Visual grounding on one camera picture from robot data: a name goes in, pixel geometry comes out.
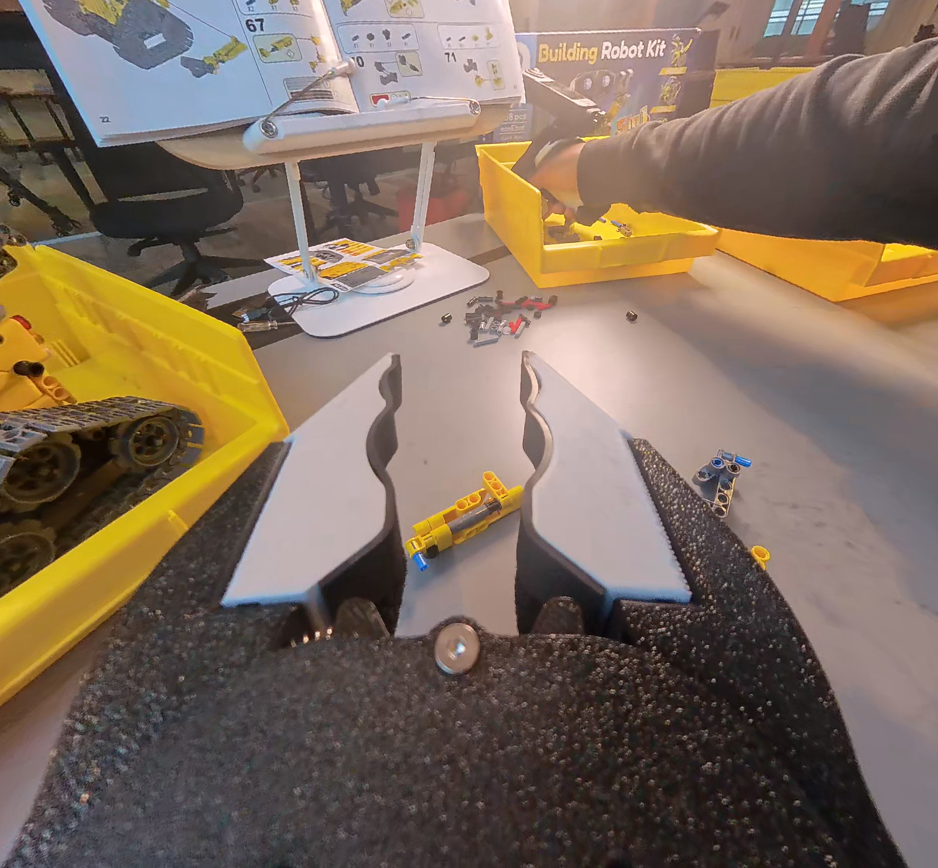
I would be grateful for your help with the printed instruction booklet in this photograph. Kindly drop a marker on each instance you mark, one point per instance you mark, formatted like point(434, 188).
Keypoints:
point(344, 264)

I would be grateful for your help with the person's right forearm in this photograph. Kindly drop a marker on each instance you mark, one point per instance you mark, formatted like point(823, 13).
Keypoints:
point(769, 150)

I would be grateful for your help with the small grey connector blue pins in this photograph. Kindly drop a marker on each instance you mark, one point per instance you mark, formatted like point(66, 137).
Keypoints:
point(704, 474)

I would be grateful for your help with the colourful toy kit box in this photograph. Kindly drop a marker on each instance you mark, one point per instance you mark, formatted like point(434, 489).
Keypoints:
point(608, 51)

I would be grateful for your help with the yellow beam assembly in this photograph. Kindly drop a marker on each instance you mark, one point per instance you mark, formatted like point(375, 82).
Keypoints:
point(454, 520)

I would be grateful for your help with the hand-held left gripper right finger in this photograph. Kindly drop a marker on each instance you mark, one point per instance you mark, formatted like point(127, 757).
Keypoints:
point(593, 516)

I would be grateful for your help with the person's right hand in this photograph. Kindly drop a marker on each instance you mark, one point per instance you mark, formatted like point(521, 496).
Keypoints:
point(561, 175)

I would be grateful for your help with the black office chair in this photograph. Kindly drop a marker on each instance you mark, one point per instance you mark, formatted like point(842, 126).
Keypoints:
point(168, 207)
point(351, 182)

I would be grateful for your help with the yellow tracked toy vehicle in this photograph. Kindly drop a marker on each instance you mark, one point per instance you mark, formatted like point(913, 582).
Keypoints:
point(87, 429)

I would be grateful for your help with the yellow parts bin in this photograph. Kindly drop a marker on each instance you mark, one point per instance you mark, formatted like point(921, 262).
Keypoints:
point(755, 88)
point(820, 267)
point(146, 340)
point(513, 223)

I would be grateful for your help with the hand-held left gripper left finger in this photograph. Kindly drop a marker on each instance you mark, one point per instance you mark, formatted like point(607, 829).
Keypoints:
point(314, 516)

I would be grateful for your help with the heap of blue grey parts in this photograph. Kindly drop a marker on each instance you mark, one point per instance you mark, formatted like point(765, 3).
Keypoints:
point(623, 227)

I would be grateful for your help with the open building manual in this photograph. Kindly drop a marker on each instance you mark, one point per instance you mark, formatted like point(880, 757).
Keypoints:
point(183, 3)

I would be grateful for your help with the grey angled beam assembly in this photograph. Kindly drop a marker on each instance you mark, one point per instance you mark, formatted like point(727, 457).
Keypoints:
point(724, 493)

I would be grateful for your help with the red container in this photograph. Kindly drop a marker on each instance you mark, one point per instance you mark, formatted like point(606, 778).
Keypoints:
point(439, 207)

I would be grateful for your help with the white book stand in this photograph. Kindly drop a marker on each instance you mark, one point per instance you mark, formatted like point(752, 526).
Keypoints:
point(366, 124)

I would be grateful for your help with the pile of red black parts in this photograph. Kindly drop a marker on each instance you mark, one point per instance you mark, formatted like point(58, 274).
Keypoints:
point(506, 314)

